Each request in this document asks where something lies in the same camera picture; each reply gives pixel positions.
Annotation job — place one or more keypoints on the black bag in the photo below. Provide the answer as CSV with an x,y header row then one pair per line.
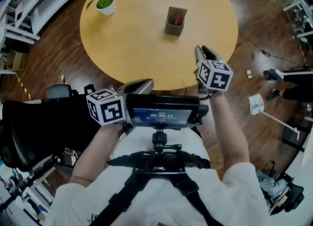
x,y
293,195

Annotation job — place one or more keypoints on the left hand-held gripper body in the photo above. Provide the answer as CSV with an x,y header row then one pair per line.
x,y
110,111

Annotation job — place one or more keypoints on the small yellow floor item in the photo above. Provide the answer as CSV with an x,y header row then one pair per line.
x,y
249,74

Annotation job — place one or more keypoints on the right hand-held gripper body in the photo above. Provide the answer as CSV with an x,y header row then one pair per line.
x,y
215,78

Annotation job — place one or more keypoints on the cardboard box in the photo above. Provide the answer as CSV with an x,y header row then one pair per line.
x,y
15,60

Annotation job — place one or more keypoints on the white shelving unit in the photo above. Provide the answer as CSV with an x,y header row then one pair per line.
x,y
44,5

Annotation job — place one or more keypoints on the round wooden table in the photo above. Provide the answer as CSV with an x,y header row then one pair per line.
x,y
137,49

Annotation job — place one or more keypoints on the white desk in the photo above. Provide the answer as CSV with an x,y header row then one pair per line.
x,y
298,5

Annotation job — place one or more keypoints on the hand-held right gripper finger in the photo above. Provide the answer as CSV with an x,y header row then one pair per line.
x,y
210,54
198,56

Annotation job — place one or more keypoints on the person's white shirt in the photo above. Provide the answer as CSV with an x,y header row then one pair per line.
x,y
159,200

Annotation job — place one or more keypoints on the yellow black hazard tape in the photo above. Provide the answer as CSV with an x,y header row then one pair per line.
x,y
24,88

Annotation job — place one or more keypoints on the white broom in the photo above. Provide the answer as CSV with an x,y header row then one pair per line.
x,y
280,74

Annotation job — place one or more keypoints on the brown pen holder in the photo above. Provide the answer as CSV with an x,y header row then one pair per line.
x,y
173,30

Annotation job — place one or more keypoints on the red pen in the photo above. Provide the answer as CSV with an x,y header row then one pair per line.
x,y
177,19

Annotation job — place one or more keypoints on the black office chair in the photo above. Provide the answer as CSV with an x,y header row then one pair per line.
x,y
36,127

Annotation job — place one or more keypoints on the person's right forearm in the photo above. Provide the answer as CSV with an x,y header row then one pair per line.
x,y
230,132

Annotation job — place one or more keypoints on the black chest harness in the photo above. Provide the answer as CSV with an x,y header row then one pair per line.
x,y
159,164

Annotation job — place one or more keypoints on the black smartphone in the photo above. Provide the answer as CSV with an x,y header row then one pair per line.
x,y
161,117

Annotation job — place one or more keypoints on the white power adapter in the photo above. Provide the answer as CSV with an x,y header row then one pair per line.
x,y
72,157

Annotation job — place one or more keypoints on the person's left forearm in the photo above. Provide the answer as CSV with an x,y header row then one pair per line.
x,y
95,156

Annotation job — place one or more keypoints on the grey blue cloth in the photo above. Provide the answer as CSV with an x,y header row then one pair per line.
x,y
271,187

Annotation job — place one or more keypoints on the black power plug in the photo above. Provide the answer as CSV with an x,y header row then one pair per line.
x,y
265,53

